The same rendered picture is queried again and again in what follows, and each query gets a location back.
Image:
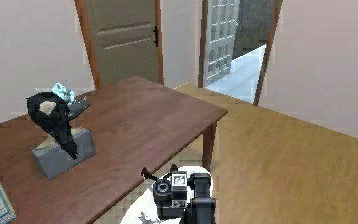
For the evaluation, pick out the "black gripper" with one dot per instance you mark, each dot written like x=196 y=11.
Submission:
x=162 y=195

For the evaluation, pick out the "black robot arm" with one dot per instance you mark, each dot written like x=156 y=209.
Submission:
x=200 y=200

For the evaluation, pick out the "brown wooden table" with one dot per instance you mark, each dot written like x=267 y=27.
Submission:
x=133 y=133

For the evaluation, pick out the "black bird statue grey base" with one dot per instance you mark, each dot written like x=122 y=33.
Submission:
x=58 y=133

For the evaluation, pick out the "light blue crumpled object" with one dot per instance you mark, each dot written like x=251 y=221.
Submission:
x=63 y=92

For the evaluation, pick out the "olive green room door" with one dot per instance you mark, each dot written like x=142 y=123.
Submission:
x=127 y=40

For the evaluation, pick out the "white paneled room door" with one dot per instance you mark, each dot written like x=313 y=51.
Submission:
x=220 y=36

